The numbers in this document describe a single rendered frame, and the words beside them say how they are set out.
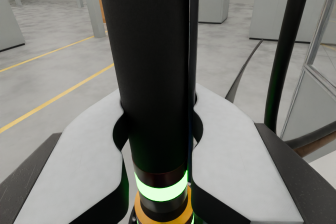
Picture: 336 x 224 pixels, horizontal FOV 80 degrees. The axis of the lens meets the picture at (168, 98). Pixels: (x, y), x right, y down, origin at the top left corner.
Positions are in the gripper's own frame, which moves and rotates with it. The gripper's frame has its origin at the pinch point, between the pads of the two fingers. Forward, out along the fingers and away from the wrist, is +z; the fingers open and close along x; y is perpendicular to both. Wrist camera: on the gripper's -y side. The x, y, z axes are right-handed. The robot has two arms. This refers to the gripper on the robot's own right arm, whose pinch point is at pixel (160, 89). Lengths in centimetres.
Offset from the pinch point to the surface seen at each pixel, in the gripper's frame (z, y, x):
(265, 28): 487, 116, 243
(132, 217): 8.6, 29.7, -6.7
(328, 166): 16.9, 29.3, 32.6
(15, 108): 231, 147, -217
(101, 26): 596, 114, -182
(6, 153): 144, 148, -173
